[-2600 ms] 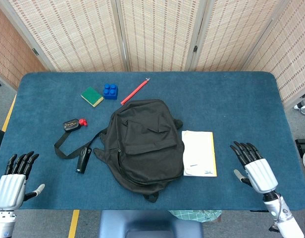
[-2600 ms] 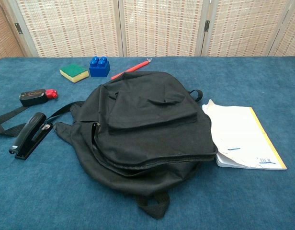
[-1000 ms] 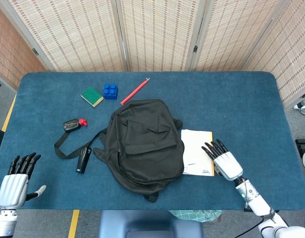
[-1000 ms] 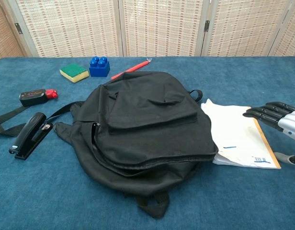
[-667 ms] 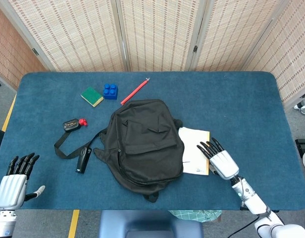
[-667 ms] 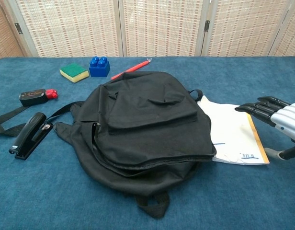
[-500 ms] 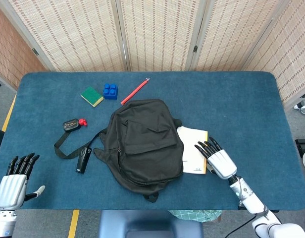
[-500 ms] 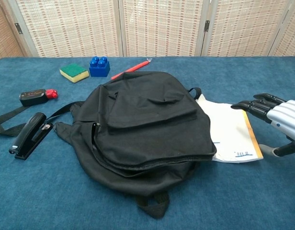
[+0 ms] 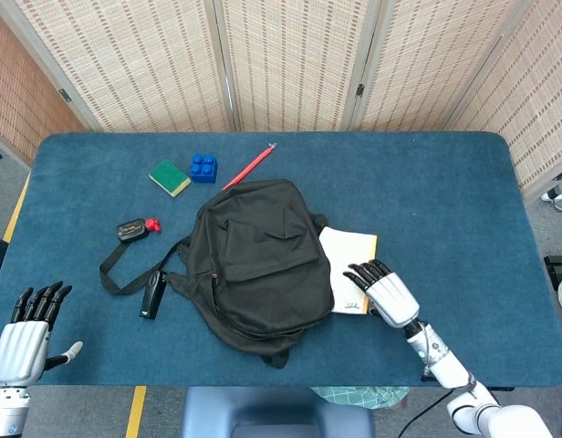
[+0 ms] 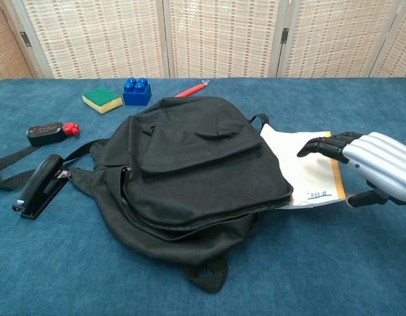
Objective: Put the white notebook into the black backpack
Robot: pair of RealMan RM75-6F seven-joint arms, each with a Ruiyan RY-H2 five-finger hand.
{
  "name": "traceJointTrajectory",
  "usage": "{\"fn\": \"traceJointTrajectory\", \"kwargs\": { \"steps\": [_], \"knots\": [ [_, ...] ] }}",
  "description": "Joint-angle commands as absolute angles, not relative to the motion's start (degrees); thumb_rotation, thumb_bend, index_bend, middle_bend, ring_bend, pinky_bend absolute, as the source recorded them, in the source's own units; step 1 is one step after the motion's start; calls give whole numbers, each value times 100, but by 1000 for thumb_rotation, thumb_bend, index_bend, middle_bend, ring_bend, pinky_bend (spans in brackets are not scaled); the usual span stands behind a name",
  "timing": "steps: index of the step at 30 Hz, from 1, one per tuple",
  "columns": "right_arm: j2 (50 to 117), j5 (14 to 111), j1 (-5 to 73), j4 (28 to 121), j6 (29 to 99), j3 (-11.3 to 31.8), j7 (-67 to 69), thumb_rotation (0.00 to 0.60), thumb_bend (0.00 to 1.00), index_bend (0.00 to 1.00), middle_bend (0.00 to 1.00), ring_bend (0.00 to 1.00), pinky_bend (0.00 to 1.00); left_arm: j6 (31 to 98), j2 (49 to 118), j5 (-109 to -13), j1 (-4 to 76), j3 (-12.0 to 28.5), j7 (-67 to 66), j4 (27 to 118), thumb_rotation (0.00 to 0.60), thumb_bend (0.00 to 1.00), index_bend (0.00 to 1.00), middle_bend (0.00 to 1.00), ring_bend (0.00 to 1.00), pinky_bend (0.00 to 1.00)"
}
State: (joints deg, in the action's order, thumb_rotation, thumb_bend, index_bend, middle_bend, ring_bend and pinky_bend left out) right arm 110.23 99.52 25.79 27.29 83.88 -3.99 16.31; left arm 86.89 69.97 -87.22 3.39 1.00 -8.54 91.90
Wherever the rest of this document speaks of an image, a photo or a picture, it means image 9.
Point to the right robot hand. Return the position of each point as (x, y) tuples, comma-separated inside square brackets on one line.
[(392, 299)]

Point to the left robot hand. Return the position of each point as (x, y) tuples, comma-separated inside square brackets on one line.
[(18, 351)]

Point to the black box on floor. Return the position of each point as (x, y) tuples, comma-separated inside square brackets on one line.
[(559, 269)]

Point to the blue building block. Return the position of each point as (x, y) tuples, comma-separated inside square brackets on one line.
[(203, 171)]

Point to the green and yellow sponge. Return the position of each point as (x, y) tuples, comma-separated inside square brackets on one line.
[(168, 177)]

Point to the yellow floor tape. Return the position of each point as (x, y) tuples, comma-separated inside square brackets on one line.
[(136, 413), (17, 207)]

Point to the woven screen panel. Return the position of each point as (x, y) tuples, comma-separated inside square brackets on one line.
[(427, 68), (299, 64), (21, 91), (139, 64), (536, 105)]

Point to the red pen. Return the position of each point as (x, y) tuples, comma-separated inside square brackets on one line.
[(251, 166)]

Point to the black table bracket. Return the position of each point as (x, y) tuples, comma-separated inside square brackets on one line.
[(502, 388)]

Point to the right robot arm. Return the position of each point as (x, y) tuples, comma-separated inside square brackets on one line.
[(440, 360)]

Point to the green checked cloth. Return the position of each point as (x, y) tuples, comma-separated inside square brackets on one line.
[(358, 396)]

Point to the black red small gadget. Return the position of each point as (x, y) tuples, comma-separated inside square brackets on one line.
[(132, 230)]

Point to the blue padded seat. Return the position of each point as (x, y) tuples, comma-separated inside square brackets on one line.
[(272, 410)]

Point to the black backpack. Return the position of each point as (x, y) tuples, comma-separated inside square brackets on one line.
[(263, 269)]

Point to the white and yellow notebook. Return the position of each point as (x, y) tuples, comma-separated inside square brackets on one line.
[(349, 251)]

